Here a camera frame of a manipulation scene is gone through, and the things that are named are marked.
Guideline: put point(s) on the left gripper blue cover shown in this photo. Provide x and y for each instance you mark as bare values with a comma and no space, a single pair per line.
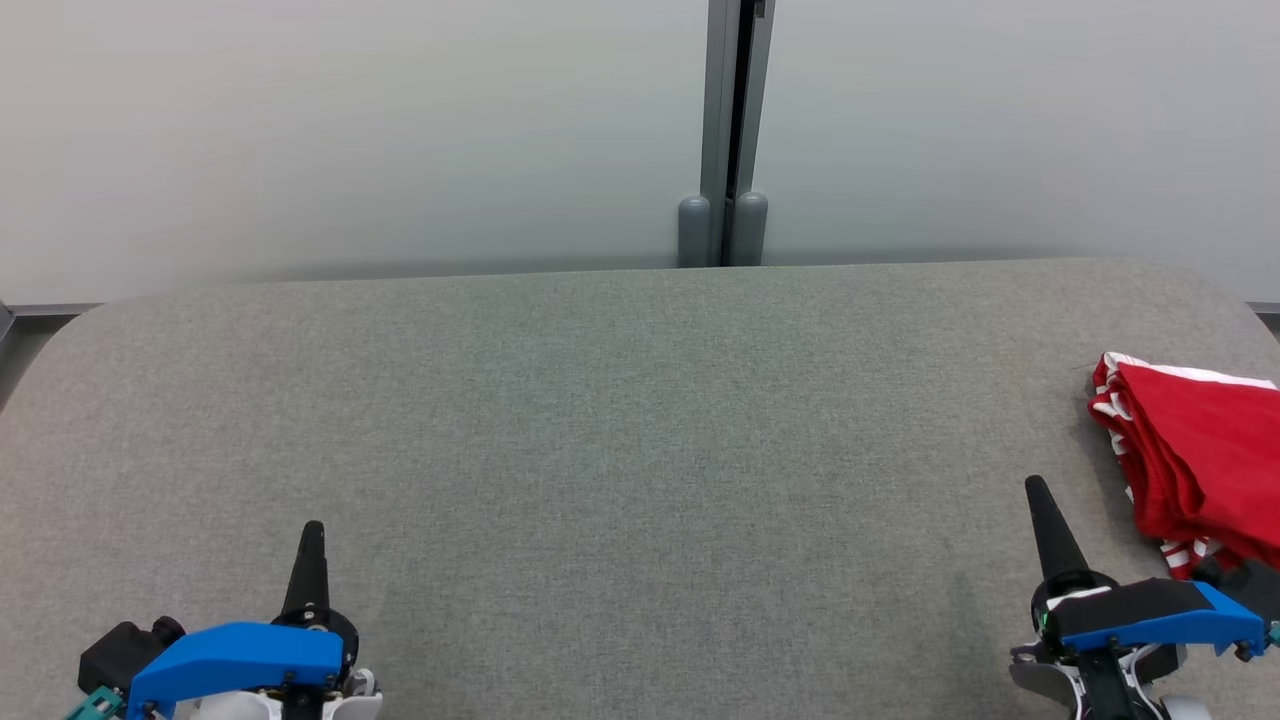
240,655

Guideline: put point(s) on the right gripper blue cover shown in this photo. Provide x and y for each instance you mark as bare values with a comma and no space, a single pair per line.
1150,610

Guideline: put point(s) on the red white-striped shorts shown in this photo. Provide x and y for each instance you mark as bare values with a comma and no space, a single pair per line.
1210,450

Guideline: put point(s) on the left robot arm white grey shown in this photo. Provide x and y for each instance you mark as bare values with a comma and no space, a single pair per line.
362,705

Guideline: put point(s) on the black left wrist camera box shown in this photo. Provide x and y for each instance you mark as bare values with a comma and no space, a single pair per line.
120,650

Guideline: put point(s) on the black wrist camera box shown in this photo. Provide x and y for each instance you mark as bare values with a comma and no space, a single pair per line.
1255,590
120,650

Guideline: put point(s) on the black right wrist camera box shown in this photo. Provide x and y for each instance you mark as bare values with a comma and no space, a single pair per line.
1255,590

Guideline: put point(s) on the grey cylindrical post foot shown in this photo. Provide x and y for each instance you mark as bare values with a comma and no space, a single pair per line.
750,230
694,232

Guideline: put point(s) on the grey metal partition post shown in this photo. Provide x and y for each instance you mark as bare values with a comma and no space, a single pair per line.
720,100

